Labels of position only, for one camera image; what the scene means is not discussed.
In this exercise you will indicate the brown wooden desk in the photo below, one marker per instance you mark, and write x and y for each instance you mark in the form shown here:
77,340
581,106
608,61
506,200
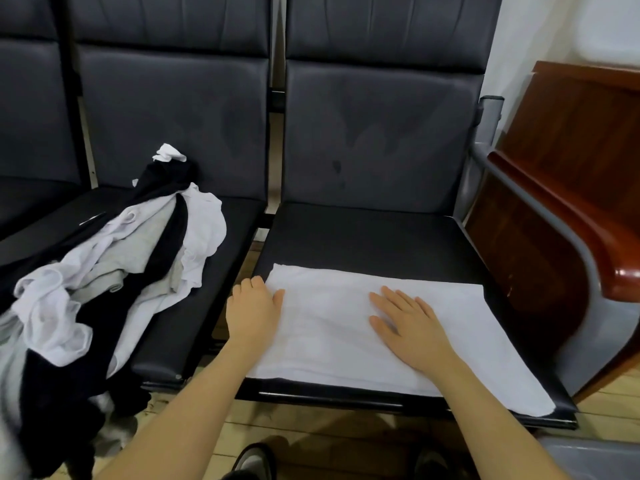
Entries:
580,145

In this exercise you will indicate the white t-shirt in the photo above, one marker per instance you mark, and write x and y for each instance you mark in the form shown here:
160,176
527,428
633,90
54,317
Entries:
330,330

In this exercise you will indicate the black leather bench seat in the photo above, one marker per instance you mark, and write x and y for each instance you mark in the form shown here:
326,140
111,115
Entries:
170,95
380,135
35,105

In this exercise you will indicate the person's right hand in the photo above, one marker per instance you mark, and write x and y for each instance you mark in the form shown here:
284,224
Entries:
415,330

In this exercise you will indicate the white plastic tray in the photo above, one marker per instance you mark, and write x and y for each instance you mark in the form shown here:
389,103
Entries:
610,30

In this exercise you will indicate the person's left forearm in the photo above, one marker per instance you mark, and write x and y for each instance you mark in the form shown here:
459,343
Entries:
175,425

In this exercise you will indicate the grey plastic storage bin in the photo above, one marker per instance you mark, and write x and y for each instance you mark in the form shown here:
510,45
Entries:
595,457

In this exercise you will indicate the brown wooden bench armrest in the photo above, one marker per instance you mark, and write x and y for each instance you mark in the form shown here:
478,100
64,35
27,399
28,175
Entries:
590,220

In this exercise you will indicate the pile of clothes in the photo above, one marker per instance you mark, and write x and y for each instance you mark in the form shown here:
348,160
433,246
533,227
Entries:
90,295

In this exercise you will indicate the person's left hand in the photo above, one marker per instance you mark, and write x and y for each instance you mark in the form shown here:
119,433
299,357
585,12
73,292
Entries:
252,315

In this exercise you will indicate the person's right forearm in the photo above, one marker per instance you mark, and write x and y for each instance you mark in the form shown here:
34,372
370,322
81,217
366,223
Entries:
500,425

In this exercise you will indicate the person's black shoe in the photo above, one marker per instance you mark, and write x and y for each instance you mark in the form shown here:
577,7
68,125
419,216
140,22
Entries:
255,461

